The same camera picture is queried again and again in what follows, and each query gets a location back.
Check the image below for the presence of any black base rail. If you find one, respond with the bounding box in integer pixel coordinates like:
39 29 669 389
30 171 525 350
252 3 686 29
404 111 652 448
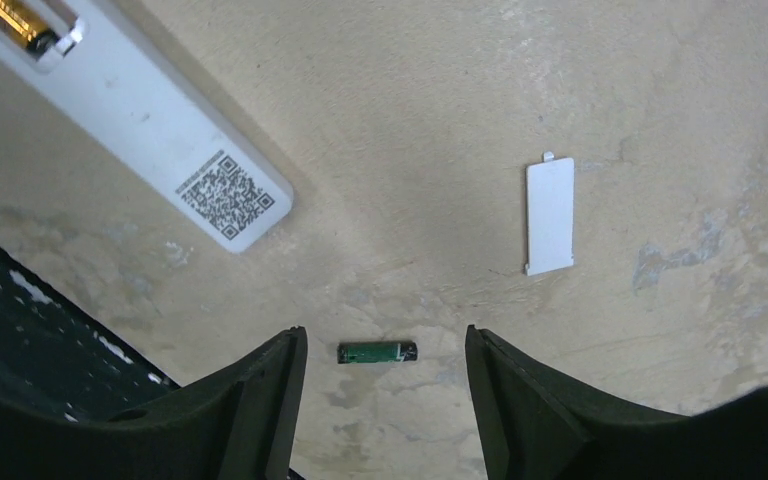
0 247 179 422

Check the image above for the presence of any green black battery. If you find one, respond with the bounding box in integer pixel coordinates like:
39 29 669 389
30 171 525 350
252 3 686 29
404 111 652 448
337 341 418 364

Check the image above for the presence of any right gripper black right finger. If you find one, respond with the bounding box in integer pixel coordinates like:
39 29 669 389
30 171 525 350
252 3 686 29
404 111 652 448
465 327 768 479

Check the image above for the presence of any gold battery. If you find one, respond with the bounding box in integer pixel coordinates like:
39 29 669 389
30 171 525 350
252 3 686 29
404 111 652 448
0 0 60 58

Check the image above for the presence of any white remote control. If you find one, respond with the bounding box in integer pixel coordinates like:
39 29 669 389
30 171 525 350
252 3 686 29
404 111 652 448
0 1 294 253

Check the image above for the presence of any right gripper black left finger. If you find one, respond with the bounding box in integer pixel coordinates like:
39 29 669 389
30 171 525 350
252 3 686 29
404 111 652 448
0 326 308 479

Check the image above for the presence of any white battery cover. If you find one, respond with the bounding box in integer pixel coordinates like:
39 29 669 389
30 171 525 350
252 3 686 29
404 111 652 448
525 151 575 276

